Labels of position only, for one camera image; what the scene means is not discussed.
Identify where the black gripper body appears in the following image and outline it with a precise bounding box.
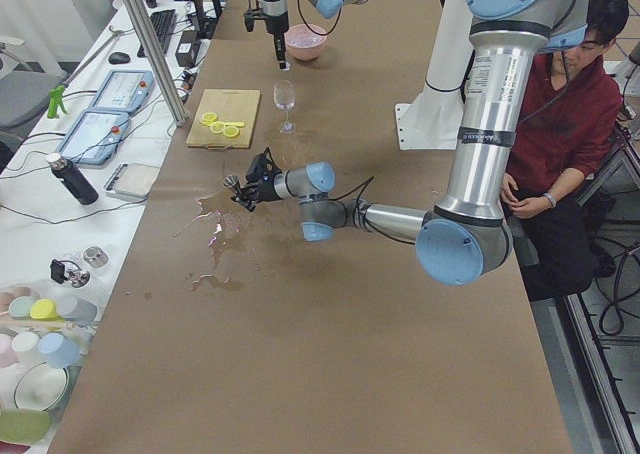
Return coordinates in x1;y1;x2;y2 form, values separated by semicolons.
266;11;289;47
239;178;278;210

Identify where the steel cocktail jigger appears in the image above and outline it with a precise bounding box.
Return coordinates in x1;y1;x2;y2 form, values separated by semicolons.
222;174;246;199

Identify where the pink bowl of ice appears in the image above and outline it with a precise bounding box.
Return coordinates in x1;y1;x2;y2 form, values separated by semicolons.
285;24;327;61

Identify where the clear wine glass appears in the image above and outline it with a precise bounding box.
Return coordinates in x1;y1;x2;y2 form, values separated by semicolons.
273;80;296;133

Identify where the yellow lemon slice near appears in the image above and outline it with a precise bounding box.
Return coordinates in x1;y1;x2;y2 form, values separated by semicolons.
222;126;240;139

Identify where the yellow lemon slice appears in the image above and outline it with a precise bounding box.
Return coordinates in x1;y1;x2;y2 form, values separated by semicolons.
200;112;218;126
209;121;227;134
222;126;240;139

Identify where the yellow lemon slice middle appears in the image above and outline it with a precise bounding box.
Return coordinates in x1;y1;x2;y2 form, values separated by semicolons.
209;121;227;134

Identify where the bamboo cutting board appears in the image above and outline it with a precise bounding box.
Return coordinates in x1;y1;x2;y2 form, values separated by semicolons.
185;89;261;149

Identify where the yellow lemon slice far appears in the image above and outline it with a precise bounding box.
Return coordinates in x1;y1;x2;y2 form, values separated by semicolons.
200;112;218;126

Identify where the black power adapter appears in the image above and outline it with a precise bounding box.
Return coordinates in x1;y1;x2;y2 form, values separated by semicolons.
175;30;201;67

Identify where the black keyboard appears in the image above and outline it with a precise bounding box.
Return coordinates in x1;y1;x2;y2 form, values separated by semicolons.
150;9;177;54

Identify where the white kitchen scale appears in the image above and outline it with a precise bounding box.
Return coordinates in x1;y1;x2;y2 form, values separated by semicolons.
103;163;160;202

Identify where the upper blue teach pendant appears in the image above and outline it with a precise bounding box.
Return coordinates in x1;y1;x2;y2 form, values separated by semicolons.
90;69;154;114

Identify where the blue teach pendant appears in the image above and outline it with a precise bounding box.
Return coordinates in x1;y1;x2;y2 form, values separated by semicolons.
56;109;130;168
90;69;154;114

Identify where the black computer mouse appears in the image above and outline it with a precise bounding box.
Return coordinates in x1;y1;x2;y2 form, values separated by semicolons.
108;52;131;65

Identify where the lower blue teach pendant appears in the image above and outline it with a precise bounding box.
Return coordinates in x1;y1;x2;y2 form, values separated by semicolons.
56;109;130;168

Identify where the small steel cup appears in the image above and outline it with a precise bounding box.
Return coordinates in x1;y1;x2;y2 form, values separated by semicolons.
82;246;109;269

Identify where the black water bottle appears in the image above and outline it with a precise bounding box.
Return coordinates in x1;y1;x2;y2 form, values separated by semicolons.
45;152;99;205

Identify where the grey cup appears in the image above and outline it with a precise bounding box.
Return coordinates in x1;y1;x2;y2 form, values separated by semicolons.
56;295;98;327

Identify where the green toy figure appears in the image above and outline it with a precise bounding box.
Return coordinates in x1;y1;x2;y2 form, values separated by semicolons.
47;84;67;119

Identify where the yellow cup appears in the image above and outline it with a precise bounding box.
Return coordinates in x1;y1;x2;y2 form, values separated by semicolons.
29;298;60;321

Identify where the light blue cup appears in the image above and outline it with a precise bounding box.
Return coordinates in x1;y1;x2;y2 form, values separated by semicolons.
37;332;81;368

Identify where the mint green cup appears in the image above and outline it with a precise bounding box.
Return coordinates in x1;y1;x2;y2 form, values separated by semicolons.
9;296;35;320

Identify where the white cup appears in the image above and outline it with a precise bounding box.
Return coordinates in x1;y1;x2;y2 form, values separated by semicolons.
12;331;43;366

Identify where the white bowl green rim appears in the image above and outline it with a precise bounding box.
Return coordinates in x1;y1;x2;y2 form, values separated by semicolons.
13;363;70;411

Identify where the person in red hoodie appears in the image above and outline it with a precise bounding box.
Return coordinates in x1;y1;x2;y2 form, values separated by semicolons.
500;0;629;302

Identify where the green plate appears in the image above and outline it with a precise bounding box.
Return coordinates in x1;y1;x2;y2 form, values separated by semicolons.
1;409;51;445

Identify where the aluminium frame post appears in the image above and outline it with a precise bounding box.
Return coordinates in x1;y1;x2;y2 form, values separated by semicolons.
122;0;188;127

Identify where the white camera post base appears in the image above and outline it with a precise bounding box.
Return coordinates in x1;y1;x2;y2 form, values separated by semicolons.
395;0;473;150

